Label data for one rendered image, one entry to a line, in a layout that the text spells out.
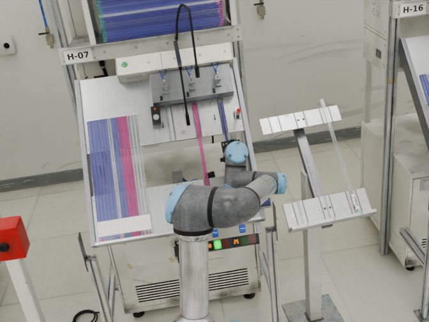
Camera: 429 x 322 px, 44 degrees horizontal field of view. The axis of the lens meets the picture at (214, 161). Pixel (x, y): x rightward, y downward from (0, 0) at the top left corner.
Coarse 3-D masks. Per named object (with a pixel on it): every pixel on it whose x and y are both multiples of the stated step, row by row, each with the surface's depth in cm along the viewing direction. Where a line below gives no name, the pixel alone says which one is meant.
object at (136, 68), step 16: (192, 48) 223; (208, 48) 223; (224, 48) 223; (128, 64) 221; (144, 64) 221; (160, 64) 221; (176, 64) 221; (192, 64) 221; (208, 64) 223; (128, 80) 226
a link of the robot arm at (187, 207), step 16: (176, 192) 149; (192, 192) 147; (208, 192) 146; (176, 208) 147; (192, 208) 146; (208, 208) 144; (176, 224) 149; (192, 224) 147; (208, 224) 147; (192, 240) 149; (192, 256) 150; (192, 272) 151; (208, 272) 155; (192, 288) 152; (208, 288) 156; (192, 304) 153; (208, 304) 156; (176, 320) 157; (192, 320) 154; (208, 320) 155
